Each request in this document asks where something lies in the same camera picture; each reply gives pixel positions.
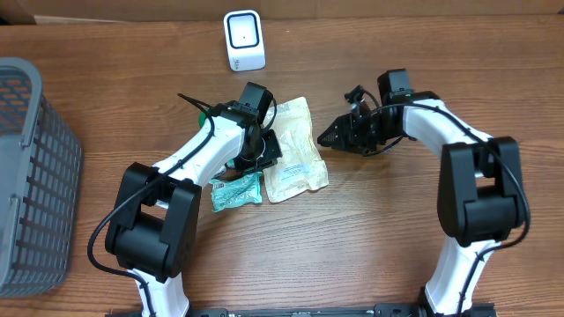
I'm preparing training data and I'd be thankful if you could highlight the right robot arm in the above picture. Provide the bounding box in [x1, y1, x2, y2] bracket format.
[317, 69, 531, 316]

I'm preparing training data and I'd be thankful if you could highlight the grey plastic mesh basket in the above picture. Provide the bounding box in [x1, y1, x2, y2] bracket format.
[1, 57, 84, 298]

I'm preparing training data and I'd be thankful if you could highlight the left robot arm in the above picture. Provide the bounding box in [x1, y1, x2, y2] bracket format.
[102, 82, 282, 316]

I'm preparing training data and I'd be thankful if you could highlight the white barcode scanner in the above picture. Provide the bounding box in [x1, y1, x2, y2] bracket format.
[223, 10, 266, 72]

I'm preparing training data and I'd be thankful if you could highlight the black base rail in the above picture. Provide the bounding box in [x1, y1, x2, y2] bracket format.
[105, 301, 497, 317]

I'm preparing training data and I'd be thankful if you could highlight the green lidded jar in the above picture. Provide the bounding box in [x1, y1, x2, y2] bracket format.
[198, 112, 207, 128]

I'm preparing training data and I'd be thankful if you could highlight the teal packet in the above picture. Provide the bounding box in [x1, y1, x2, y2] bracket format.
[209, 172, 263, 212]

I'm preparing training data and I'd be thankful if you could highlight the beige plastic pouch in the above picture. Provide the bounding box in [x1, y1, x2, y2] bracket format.
[263, 97, 329, 203]

